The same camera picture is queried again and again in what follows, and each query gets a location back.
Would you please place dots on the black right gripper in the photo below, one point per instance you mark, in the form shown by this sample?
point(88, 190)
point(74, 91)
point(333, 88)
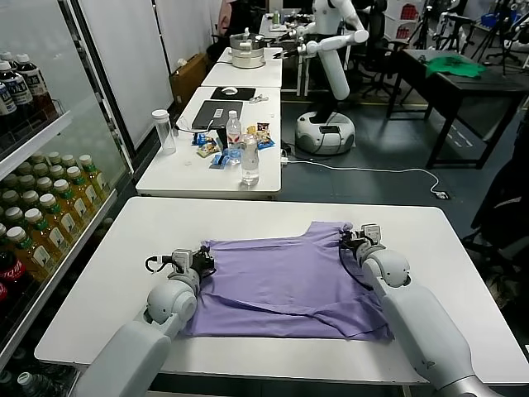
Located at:
point(353, 241)

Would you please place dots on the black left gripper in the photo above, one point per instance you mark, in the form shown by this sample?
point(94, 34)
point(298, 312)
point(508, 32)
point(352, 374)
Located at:
point(203, 262)

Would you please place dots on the purple t-shirt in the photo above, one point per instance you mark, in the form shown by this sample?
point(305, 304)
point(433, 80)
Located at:
point(281, 285)

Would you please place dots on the short white humanoid robot arm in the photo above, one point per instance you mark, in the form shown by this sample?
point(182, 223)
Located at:
point(298, 30)

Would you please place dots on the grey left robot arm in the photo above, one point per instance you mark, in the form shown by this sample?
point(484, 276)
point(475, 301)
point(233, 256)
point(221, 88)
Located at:
point(136, 351)

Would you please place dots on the long white humanoid robot arm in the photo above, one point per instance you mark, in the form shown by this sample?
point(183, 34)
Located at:
point(330, 42)

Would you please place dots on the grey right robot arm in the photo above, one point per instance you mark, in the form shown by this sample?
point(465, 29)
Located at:
point(413, 314)

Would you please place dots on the blue snack packet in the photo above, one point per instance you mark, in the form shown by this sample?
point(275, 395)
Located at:
point(263, 141)
point(200, 138)
point(220, 159)

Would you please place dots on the clear unlabeled water bottle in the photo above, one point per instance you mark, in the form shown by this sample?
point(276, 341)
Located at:
point(249, 164)

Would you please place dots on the white power strip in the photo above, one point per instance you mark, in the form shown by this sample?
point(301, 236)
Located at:
point(283, 156)

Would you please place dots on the tan snack packet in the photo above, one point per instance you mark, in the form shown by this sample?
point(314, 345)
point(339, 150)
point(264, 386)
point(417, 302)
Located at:
point(208, 148)

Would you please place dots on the floor power socket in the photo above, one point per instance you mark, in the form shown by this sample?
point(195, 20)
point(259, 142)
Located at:
point(441, 194)

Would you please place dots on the black desk stand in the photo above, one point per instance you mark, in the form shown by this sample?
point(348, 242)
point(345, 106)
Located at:
point(220, 137)

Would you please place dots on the red label water bottle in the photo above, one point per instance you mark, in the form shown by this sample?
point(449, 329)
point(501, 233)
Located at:
point(233, 133)

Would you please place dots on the clear tumbler white lid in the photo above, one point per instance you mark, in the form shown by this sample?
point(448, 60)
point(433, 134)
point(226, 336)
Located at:
point(163, 135)

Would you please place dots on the orange snack packet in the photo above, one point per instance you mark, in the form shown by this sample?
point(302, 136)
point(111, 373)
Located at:
point(249, 129)

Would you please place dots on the yellow tea bottle green label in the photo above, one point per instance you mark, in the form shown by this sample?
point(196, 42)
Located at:
point(53, 156)
point(29, 196)
point(26, 180)
point(84, 197)
point(55, 170)
point(95, 180)
point(61, 226)
point(67, 159)
point(9, 195)
point(46, 242)
point(40, 167)
point(12, 213)
point(71, 209)
point(34, 259)
point(41, 183)

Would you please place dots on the black laptop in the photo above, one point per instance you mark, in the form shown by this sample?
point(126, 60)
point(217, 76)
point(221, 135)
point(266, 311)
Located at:
point(214, 116)

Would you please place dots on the dark colourful snack packet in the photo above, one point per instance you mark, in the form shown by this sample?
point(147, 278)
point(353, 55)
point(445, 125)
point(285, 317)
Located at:
point(262, 126)

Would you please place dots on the black mouse pad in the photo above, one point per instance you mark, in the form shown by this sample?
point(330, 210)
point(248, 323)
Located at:
point(243, 94)

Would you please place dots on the small metal key bunch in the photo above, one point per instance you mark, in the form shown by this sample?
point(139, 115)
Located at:
point(258, 98)

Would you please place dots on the white computer mouse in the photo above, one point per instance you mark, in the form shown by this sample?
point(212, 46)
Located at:
point(227, 90)

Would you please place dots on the white wheeled humanoid robot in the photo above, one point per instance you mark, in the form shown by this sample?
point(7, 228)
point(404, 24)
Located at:
point(334, 73)

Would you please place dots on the black armrest chair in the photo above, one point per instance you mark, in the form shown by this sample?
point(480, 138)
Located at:
point(508, 198)

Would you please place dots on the brown cardboard box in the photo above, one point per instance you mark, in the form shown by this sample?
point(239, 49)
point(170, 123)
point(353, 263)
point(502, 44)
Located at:
point(187, 79)

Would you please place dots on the red label cola bottle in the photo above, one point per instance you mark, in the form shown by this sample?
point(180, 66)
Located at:
point(1, 292)
point(11, 271)

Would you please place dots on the silver steamer pot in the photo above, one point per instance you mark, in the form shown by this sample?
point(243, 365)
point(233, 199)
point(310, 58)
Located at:
point(246, 54)

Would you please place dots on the green cloth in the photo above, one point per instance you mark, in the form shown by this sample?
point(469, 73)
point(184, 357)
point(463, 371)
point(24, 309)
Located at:
point(451, 65)

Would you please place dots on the white fridge shelf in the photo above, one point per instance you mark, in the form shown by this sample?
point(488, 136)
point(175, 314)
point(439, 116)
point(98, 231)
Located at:
point(36, 139)

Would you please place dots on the black table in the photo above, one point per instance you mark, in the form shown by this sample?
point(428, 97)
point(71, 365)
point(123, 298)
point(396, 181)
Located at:
point(487, 87)

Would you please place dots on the black office chair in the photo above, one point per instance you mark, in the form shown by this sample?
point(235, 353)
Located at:
point(375, 23)

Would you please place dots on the black tripod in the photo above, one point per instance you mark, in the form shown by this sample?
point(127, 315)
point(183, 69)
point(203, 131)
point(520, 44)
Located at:
point(421, 30)
point(502, 44)

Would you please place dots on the green cap clear bottle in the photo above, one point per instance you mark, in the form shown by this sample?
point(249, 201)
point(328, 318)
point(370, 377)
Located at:
point(24, 377)

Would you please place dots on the small green bottle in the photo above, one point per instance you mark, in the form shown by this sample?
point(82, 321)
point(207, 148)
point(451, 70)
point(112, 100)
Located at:
point(275, 17)

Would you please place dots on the person in pink top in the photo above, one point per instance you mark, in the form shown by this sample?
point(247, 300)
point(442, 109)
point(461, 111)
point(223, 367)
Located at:
point(225, 17)

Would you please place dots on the white shelf red boxes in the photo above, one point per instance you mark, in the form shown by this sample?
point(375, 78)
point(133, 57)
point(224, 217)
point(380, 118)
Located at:
point(406, 11)

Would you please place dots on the dark tea bottle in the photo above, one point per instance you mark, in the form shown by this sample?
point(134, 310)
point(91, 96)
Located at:
point(7, 55)
point(4, 102)
point(17, 94)
point(36, 87)

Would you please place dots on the blue plastic bin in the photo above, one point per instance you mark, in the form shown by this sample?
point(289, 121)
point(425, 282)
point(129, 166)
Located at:
point(493, 19)

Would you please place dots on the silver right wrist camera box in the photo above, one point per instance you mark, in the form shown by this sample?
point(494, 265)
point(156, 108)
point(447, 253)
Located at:
point(370, 232)

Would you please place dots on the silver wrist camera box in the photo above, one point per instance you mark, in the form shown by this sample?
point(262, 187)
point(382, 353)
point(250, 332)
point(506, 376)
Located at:
point(181, 260)
point(370, 232)

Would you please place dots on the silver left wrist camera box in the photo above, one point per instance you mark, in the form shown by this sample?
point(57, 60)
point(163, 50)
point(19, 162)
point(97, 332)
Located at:
point(181, 260)

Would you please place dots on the black fridge door frame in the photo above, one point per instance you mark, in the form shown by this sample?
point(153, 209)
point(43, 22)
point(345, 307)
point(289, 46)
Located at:
point(103, 94)

